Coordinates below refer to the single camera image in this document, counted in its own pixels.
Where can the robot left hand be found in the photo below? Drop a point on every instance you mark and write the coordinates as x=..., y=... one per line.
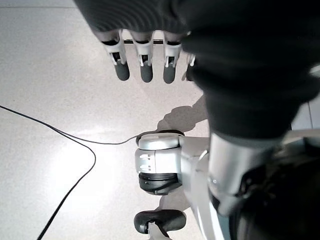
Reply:
x=250, y=62

